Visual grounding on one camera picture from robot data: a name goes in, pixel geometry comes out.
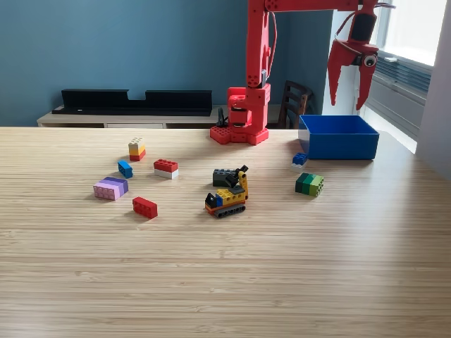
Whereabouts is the green brick stack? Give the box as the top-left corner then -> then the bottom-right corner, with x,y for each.
295,172 -> 326,198

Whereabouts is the red and white brick stack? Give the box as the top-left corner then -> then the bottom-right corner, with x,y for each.
153,158 -> 180,180

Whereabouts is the blue plastic bin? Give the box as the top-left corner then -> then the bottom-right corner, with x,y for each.
298,114 -> 381,161

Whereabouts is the grey window vent grille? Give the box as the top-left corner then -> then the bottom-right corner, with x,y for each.
362,51 -> 433,103

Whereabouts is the dark wooden chair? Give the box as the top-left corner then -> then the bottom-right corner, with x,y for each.
276,80 -> 314,130

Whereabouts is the blue and white brick stack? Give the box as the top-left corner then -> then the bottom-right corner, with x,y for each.
289,152 -> 309,174

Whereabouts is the dark grey brick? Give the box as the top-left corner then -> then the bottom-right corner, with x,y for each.
212,168 -> 237,188

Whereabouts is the yellow toy digger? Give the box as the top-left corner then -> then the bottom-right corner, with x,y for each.
204,163 -> 250,220

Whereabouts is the beige yellow red brick stack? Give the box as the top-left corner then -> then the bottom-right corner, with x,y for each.
128,137 -> 147,162

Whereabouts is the pale wooden sideboard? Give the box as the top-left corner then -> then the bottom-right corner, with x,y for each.
37,104 -> 283,129

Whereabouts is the small blue brick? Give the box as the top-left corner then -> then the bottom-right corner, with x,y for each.
117,160 -> 134,179

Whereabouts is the pink and purple brick stack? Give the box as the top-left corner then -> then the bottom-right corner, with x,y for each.
92,176 -> 129,201

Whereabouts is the white window frame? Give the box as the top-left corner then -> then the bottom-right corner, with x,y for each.
365,0 -> 448,67

